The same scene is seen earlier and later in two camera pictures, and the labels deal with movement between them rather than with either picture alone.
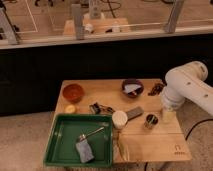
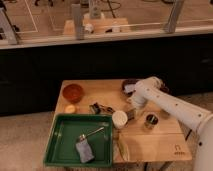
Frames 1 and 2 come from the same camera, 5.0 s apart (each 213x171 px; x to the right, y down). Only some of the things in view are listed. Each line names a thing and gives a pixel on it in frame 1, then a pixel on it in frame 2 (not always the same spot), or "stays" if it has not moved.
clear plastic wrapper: [120, 151] stays
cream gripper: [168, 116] -> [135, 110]
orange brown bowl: [73, 93] stays
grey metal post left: [8, 29] stays
